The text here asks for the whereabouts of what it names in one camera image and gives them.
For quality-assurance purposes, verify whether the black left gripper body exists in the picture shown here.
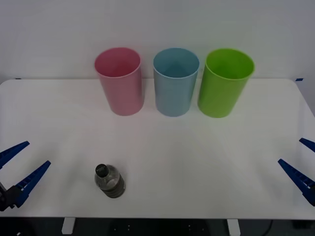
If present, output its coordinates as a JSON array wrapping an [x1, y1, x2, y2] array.
[[0, 181, 8, 207]]

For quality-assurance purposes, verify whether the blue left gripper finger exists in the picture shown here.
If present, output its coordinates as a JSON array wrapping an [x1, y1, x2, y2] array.
[[0, 141, 31, 169], [0, 160, 52, 212]]

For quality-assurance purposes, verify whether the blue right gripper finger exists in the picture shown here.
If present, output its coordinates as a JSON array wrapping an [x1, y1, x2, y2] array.
[[278, 158, 315, 207], [299, 138, 315, 153]]

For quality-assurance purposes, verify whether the clear plastic bottle black cap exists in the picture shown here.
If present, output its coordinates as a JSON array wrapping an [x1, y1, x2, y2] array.
[[94, 163, 126, 199]]

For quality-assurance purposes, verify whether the white table leg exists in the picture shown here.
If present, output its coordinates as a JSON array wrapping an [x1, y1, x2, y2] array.
[[61, 217, 75, 235], [226, 218, 241, 236]]

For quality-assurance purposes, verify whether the green plastic bin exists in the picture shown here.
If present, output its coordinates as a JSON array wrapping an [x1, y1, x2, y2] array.
[[197, 48, 255, 118]]

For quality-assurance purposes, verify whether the pink plastic bin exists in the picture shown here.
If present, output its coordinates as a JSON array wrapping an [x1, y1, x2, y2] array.
[[94, 47, 145, 117]]

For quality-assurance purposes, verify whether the pale blue plastic bin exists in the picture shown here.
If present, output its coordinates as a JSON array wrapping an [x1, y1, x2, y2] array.
[[153, 47, 200, 118]]

